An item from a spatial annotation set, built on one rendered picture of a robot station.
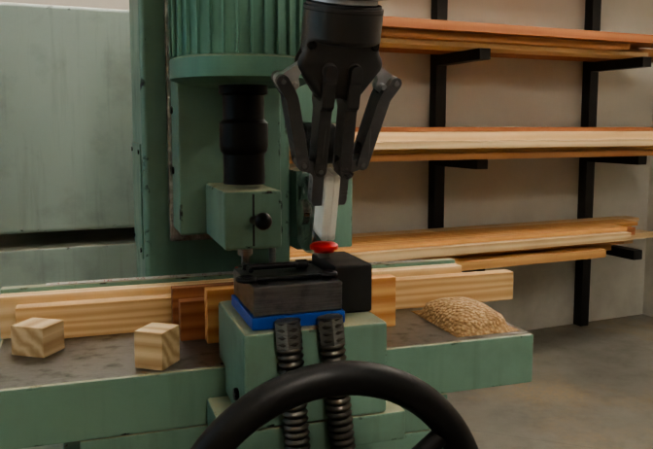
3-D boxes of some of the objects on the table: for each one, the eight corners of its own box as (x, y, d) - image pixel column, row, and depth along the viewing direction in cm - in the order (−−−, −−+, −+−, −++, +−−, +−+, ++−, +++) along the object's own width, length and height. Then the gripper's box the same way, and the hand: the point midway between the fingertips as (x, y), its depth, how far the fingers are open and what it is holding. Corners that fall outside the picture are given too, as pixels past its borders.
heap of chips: (457, 337, 83) (457, 314, 83) (411, 311, 95) (411, 291, 95) (520, 330, 86) (520, 308, 86) (467, 306, 98) (467, 286, 97)
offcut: (134, 367, 73) (133, 330, 72) (153, 357, 76) (152, 322, 76) (162, 371, 72) (161, 333, 71) (180, 360, 75) (179, 324, 75)
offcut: (33, 345, 80) (32, 317, 80) (65, 348, 79) (63, 319, 79) (11, 355, 77) (10, 325, 76) (44, 358, 76) (43, 328, 75)
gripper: (393, -1, 72) (368, 219, 80) (266, -9, 67) (255, 224, 76) (425, 8, 65) (395, 246, 73) (287, 0, 61) (271, 254, 69)
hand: (326, 204), depth 73 cm, fingers closed
